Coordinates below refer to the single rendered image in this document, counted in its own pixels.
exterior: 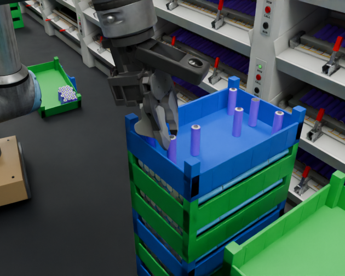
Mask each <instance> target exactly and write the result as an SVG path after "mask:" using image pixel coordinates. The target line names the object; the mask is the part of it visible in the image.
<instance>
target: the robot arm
mask: <svg viewBox="0 0 345 276"><path fill-rule="evenodd" d="M24 1H31V0H0V123H2V122H5V121H8V120H11V119H14V118H17V117H21V116H24V115H28V114H30V113H32V112H34V111H36V110H38V109H39V108H40V106H41V103H42V98H41V97H42V94H41V89H40V86H39V82H38V81H37V80H36V76H35V74H34V73H33V72H32V71H30V70H28V68H27V67H26V66H25V65H23V64H21V62H20V57H19V51H18V46H17V42H16V36H15V31H14V25H13V19H12V14H11V11H10V5H9V4H11V3H17V2H24ZM92 3H93V5H94V9H95V11H96V14H97V17H98V20H99V23H100V26H101V29H102V33H103V35H104V37H106V38H108V39H103V40H102V41H101V43H102V46H103V48H104V49H107V48H109V49H110V51H111V54H112V58H113V61H114V64H115V66H114V67H113V68H111V70H110V74H111V76H109V77H108V78H107V80H108V83H109V86H110V89H111V92H112V95H113V98H114V101H115V103H116V106H126V107H136V106H137V105H138V104H143V106H142V107H141V114H142V119H141V120H140V121H138V122H137V123H135V125H134V129H135V131H136V133H138V134H139V135H143V136H147V137H151V138H154V139H156V140H157V141H158V143H159V144H160V146H161V147H162V149H163V150H165V151H167V150H168V148H169V145H170V141H171V138H170V137H169V133H168V127H167V125H166V123H169V128H170V133H171V135H175V136H176V137H177V133H178V131H179V114H178V103H177V95H176V89H175V85H174V82H173V80H172V78H171V75H172V76H175V77H177V78H179V79H182V80H184V81H186V82H189V83H191V84H193V85H199V84H200V83H201V82H202V81H203V79H204V78H205V77H206V76H207V74H208V71H209V68H210V63H209V62H207V61H204V60H202V59H200V58H197V57H195V56H193V55H190V54H187V53H185V52H183V51H181V50H178V49H176V48H174V47H171V46H169V45H167V44H164V43H162V42H160V41H157V40H155V39H153V38H152V37H153V36H154V35H155V33H154V29H153V26H154V25H155V24H156V23H157V21H158V20H157V16H156V12H155V9H154V5H153V1H152V0H92ZM114 68H116V69H114ZM112 69H113V72H112ZM117 74H118V75H117ZM114 76H116V77H114ZM1 153H2V152H1V148H0V156H1Z"/></svg>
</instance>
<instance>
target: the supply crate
mask: <svg viewBox="0 0 345 276"><path fill-rule="evenodd" d="M239 83H240V78H238V77H236V76H232V77H229V78H228V88H224V89H222V90H219V91H217V92H214V93H212V94H209V95H206V96H203V97H201V98H198V99H196V100H193V101H191V102H188V103H185V104H183V105H180V106H178V114H179V131H178V133H177V151H176V164H175V163H173V162H172V161H171V160H170V159H168V158H167V151H165V150H163V149H162V147H161V146H160V144H159V143H158V141H157V140H156V148H154V147H153V146H151V145H150V144H149V143H148V142H146V136H143V135H139V134H138V133H136V131H135V129H134V125H135V123H137V122H138V121H139V118H138V116H137V115H135V114H134V113H131V114H128V115H126V116H125V129H126V143H127V150H128V151H130V152H131V153H132V154H133V155H134V156H135V157H137V158H138V159H139V160H140V161H142V162H143V163H144V164H145V165H146V166H147V167H149V168H150V169H151V170H152V171H153V172H154V173H156V174H157V175H158V176H159V177H160V178H161V179H163V180H164V181H165V182H166V183H167V184H169V185H170V186H171V187H172V188H173V189H174V190H175V191H177V192H178V193H179V194H181V195H182V196H183V197H184V198H185V199H186V200H187V201H189V202H190V203H191V202H193V201H195V200H196V199H198V198H200V197H202V196H204V195H206V194H207V193H209V192H211V191H213V190H214V189H216V188H218V187H220V186H222V185H223V184H225V183H227V182H228V181H230V180H232V179H234V178H236V177H237V176H239V175H241V174H243V173H245V172H246V171H248V170H250V169H252V168H254V167H255V166H257V165H259V164H261V163H263V162H264V161H266V160H268V159H269V158H272V157H273V156H275V155H277V154H278V153H280V152H282V151H284V150H286V149H287V148H289V147H291V146H293V145H295V144H296V143H298V142H299V141H300V137H301V132H302V127H303V122H304V117H305V114H306V108H303V107H301V106H296V107H294V108H293V109H292V113H289V112H287V111H285V110H283V109H281V108H279V107H277V106H275V105H272V104H271V103H269V102H267V101H265V100H263V99H260V98H259V99H260V104H259V109H258V116H257V124H256V126H249V125H248V121H249V113H250V105H251V99H252V98H254V97H256V96H254V95H252V94H250V93H248V92H246V91H244V90H241V89H240V88H239ZM229 88H236V89H237V98H236V105H235V107H241V108H243V109H244V111H243V120H242V125H241V134H240V136H239V137H234V136H233V135H232V129H233V119H234V115H232V116H230V115H228V114H227V106H228V94H229ZM256 98H258V97H256ZM276 111H282V112H284V118H283V123H282V127H281V130H280V131H278V132H276V133H274V134H272V135H271V133H272V127H273V121H274V114H275V112H276ZM195 124H196V125H199V126H200V149H199V155H198V156H192V155H191V154H190V150H191V126H192V125H195Z"/></svg>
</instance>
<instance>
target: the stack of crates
mask: <svg viewBox="0 0 345 276"><path fill-rule="evenodd" d="M344 182H345V174H344V173H343V172H341V171H339V170H337V171H335V172H334V173H333V174H332V176H331V179H330V183H329V184H327V185H326V186H324V187H323V188H322V189H320V190H318V191H317V192H315V193H314V194H313V195H311V196H310V197H309V198H307V199H306V200H304V201H303V202H301V203H300V204H299V205H297V206H296V207H294V208H293V209H291V210H290V211H288V212H287V213H285V214H284V215H283V216H281V217H280V218H278V219H277V220H275V221H274V222H272V223H271V224H270V225H268V226H267V227H265V228H264V229H263V230H261V231H259V232H258V233H257V234H255V235H254V236H252V237H251V238H250V239H248V240H247V241H245V242H244V243H242V244H241V245H238V244H237V243H236V242H235V241H232V242H231V243H229V244H228V245H226V246H225V250H224V256H223V265H222V275H221V276H345V186H344Z"/></svg>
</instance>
